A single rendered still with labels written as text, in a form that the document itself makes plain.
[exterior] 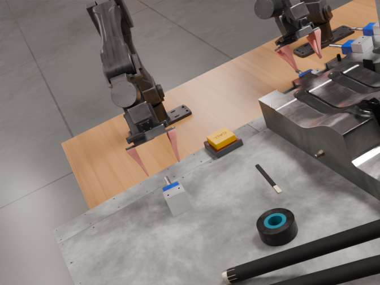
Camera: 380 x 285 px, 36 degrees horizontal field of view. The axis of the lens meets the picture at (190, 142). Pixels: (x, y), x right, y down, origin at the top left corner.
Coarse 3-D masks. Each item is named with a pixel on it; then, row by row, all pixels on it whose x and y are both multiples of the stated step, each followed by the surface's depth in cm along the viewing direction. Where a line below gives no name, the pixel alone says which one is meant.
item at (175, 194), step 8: (168, 184) 146; (176, 184) 143; (168, 192) 139; (176, 192) 138; (184, 192) 138; (168, 200) 137; (176, 200) 138; (184, 200) 138; (176, 208) 139; (184, 208) 139
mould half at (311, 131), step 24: (360, 72) 150; (264, 96) 155; (288, 96) 151; (336, 96) 144; (360, 96) 140; (288, 120) 143; (312, 120) 139; (336, 120) 126; (360, 120) 123; (312, 144) 138; (336, 144) 126; (360, 144) 124; (336, 168) 132; (360, 168) 122
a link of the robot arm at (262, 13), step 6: (258, 0) 156; (264, 0) 155; (270, 0) 154; (276, 0) 156; (258, 6) 156; (264, 6) 155; (270, 6) 154; (276, 6) 155; (282, 6) 159; (258, 12) 157; (264, 12) 156; (270, 12) 155; (276, 12) 156; (264, 18) 156
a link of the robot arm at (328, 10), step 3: (324, 6) 181; (327, 6) 181; (324, 9) 181; (327, 9) 181; (330, 9) 183; (324, 12) 181; (327, 12) 181; (330, 12) 183; (324, 15) 182; (327, 15) 182; (330, 15) 183; (327, 18) 183; (330, 18) 185; (318, 21) 186; (321, 21) 185; (324, 21) 185; (327, 21) 184
